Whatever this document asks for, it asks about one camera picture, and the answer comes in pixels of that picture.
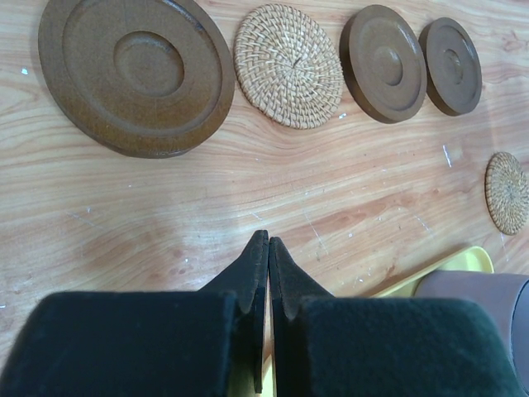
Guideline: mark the large brown wooden coaster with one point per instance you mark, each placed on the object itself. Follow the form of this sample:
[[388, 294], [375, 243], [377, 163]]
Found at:
[[148, 79]]

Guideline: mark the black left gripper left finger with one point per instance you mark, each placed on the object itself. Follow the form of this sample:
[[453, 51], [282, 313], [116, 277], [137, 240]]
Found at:
[[207, 342]]

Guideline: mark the purple translucent cup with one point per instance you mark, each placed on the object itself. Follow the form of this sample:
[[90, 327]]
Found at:
[[502, 296]]

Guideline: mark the woven rattan coaster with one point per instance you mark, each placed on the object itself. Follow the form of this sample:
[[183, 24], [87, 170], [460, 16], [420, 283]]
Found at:
[[506, 193], [287, 66]]

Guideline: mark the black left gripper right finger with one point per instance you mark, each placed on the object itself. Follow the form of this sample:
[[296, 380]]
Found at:
[[330, 346]]

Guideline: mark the yellow plastic tray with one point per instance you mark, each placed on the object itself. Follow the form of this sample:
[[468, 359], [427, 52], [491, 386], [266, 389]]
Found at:
[[454, 264]]

